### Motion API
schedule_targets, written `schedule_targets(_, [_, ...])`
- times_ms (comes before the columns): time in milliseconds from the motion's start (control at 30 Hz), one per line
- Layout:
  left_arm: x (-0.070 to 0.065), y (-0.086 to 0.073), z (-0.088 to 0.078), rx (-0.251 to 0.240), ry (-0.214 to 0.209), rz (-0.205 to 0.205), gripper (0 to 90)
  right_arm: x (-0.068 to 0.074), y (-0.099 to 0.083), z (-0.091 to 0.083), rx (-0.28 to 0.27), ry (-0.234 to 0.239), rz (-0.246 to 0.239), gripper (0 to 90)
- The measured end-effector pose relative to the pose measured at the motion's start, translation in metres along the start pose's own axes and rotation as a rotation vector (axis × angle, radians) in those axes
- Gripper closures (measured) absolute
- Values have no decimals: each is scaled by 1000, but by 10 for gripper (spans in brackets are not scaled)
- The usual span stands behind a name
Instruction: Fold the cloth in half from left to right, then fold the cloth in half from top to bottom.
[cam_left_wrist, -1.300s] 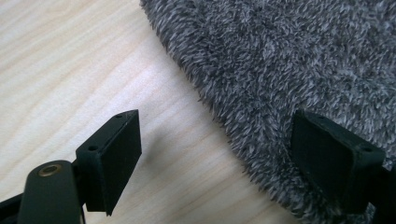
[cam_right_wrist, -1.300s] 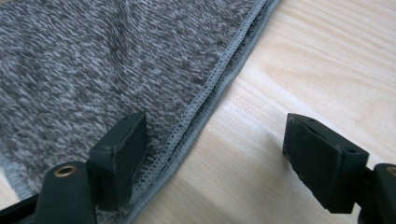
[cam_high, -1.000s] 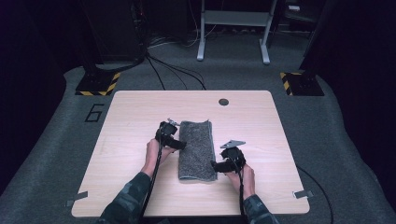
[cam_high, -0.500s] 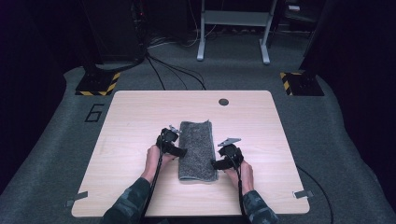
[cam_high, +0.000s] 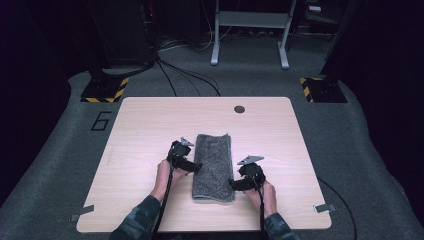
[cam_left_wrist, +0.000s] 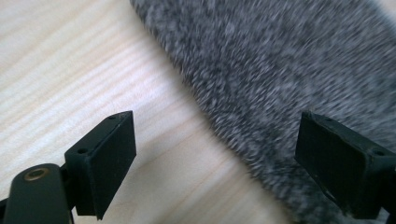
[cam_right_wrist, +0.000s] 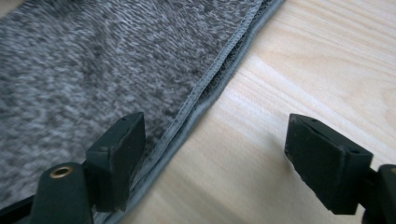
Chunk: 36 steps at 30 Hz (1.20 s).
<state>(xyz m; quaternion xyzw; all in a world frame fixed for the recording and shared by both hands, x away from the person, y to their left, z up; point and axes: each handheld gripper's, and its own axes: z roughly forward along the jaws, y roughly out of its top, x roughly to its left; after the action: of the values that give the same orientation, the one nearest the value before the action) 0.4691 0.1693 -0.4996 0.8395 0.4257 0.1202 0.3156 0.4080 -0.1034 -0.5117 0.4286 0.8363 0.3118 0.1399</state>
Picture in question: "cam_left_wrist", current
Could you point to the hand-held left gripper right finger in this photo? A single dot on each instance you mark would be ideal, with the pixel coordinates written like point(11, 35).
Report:
point(339, 168)

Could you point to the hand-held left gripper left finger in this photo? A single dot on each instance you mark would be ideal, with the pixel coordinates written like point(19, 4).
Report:
point(102, 161)

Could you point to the grey knitted cloth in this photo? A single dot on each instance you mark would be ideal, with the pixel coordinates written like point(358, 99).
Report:
point(264, 77)

